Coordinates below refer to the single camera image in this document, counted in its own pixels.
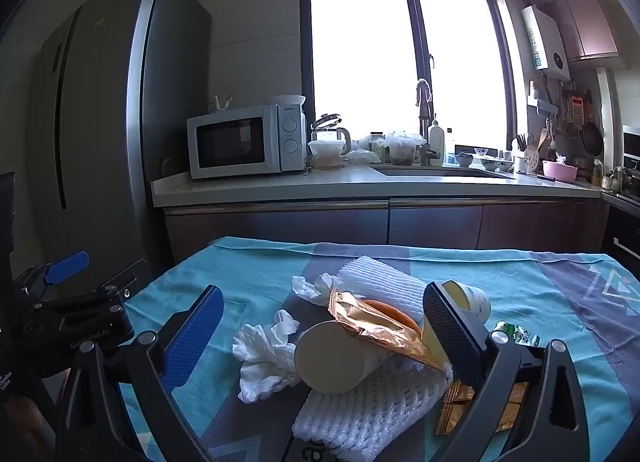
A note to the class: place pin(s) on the kitchen counter cabinet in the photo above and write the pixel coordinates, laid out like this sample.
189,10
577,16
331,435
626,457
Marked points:
300,224

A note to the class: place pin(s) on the ribbed white foam sleeve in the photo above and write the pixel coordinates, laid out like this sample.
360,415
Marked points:
380,282

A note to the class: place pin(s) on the plastic container with food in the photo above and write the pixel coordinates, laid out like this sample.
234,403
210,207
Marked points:
402,151

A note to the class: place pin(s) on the kitchen knife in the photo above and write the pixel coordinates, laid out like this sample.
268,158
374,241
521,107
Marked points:
537,175

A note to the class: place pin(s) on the metal faucet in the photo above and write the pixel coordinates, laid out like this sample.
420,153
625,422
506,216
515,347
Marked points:
424,106

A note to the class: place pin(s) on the glass kettle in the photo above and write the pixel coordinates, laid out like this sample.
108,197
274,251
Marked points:
330,132

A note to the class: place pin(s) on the green candy wrapper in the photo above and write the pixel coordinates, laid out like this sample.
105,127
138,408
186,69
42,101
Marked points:
510,329

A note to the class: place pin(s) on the grey refrigerator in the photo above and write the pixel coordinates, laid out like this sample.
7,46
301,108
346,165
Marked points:
110,116

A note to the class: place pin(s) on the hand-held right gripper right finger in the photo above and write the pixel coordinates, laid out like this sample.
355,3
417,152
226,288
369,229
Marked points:
450,337

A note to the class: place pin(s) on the gold foil wrapper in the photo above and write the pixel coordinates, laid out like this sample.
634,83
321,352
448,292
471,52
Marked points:
375,332

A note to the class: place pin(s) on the small white ornament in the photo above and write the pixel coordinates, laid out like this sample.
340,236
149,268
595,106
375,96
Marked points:
220,102

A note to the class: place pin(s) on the white water heater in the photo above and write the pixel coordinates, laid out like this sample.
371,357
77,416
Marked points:
547,41

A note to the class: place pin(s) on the glass bowl with liquid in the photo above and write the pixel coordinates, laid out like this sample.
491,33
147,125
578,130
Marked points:
327,164

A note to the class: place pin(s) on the white plastic bag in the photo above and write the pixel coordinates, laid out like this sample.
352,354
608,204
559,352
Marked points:
362,156

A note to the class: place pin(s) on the orange grater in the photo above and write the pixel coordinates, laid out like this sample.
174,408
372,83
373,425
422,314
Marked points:
577,106

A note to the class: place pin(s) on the oil bottle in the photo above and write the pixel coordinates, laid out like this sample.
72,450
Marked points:
598,174

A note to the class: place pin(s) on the white microwave oven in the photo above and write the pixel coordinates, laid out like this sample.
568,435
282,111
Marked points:
235,141

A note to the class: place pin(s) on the crumpled white tissue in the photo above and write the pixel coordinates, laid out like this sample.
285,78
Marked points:
312,289
260,352

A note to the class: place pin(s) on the hanging strainer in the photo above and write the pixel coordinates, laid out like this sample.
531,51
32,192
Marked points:
571,127

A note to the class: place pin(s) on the kitchen sink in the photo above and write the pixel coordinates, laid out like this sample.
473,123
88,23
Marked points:
440,171

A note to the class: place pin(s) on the paper cup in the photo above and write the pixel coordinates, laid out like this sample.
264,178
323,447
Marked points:
475,299
330,357

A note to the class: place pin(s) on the person's left hand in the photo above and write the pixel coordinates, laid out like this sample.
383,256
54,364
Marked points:
22,414

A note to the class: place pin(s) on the kitchen window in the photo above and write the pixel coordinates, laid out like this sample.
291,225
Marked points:
360,41

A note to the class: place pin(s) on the pink bowl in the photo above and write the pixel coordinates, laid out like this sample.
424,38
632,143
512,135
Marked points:
560,170

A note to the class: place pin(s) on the wall rack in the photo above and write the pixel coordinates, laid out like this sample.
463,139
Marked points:
540,102

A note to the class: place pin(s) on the white soap bottle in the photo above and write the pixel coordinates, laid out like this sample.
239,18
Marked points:
436,139

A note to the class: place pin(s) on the blue patterned bowl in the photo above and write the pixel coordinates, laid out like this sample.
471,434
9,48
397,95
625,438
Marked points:
500,165

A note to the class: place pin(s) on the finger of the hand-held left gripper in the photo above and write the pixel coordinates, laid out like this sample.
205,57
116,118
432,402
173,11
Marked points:
117,287
65,266

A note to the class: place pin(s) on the small dark bowl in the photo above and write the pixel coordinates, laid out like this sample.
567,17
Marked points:
465,159

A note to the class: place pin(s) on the white dotted utensil holder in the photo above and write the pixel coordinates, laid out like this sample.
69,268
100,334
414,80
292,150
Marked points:
527,159

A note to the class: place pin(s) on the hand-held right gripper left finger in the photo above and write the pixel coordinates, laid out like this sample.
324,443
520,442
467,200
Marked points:
192,337

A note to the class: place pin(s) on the white foam mesh net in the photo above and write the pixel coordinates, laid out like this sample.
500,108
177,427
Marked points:
360,412

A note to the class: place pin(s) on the teal printed tablecloth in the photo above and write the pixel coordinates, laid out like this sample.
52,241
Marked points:
250,267

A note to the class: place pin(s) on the hanging frying pan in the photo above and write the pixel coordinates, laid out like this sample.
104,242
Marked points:
592,139

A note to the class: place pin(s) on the pink wall cabinet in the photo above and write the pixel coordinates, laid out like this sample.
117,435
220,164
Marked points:
585,26

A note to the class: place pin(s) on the glass jar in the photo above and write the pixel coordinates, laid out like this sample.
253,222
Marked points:
376,144

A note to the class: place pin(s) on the crumpled gold snack wrapper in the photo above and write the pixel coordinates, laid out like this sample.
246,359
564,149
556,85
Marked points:
455,407

